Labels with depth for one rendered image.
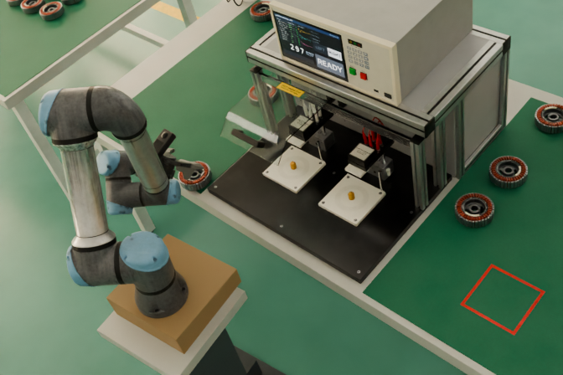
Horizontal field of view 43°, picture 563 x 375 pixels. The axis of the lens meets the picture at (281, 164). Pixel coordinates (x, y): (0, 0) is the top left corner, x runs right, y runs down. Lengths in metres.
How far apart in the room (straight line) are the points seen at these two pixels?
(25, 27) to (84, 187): 1.80
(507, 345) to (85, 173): 1.16
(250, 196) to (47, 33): 1.53
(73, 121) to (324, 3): 0.77
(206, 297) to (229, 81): 1.03
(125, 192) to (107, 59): 2.45
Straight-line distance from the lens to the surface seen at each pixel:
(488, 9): 4.24
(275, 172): 2.34
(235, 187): 2.35
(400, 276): 2.07
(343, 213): 2.18
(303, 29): 2.06
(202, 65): 2.91
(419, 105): 1.99
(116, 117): 1.82
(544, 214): 2.21
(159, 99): 2.82
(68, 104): 1.84
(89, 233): 1.93
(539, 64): 3.86
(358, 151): 2.15
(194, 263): 2.13
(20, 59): 3.39
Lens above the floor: 2.46
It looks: 45 degrees down
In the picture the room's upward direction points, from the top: 15 degrees counter-clockwise
